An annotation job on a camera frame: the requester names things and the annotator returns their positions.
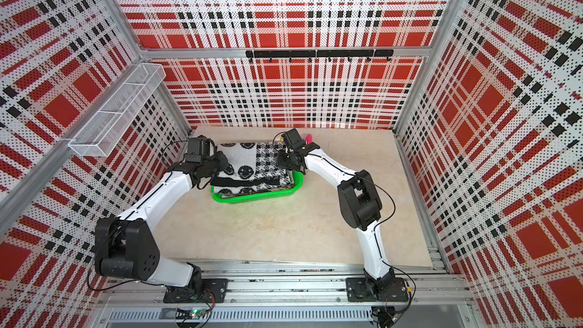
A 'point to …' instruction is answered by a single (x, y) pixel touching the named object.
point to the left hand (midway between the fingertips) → (229, 159)
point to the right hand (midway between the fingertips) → (281, 161)
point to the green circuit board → (196, 313)
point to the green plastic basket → (242, 199)
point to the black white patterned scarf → (252, 168)
